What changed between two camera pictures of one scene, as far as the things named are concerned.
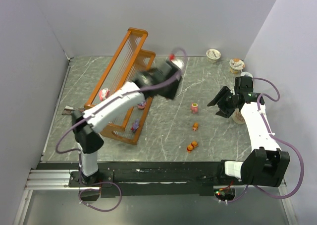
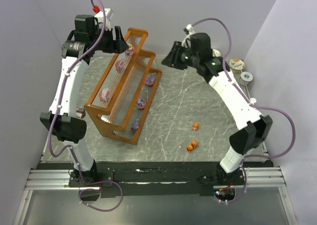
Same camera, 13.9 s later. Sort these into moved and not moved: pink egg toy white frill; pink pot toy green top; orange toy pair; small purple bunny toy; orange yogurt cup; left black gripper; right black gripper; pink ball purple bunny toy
Moved: left black gripper; right black gripper; pink pot toy green top
Not moved: small purple bunny toy; pink egg toy white frill; orange yogurt cup; pink ball purple bunny toy; orange toy pair
